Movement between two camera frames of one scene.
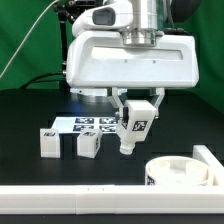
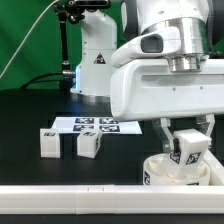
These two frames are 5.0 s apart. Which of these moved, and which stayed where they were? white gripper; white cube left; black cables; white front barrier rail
Moved: white gripper
Stayed: white cube left; black cables; white front barrier rail
